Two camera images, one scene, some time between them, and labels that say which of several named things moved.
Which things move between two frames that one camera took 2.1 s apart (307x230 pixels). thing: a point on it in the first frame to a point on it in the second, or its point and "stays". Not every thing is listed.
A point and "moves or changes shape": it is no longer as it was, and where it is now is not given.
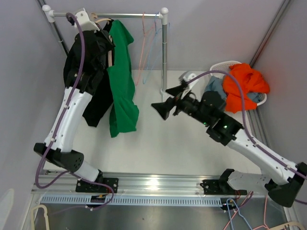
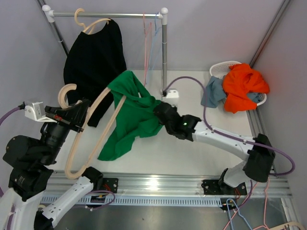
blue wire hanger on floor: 239,212 stays
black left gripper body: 104,45 to 61,126
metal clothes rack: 49,15 stays
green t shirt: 123,113 to 135,117
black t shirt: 96,79 stays
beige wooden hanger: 93,16 moves or changes shape
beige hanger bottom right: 290,224 stays
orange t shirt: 251,82 stays
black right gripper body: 188,105 to 170,131
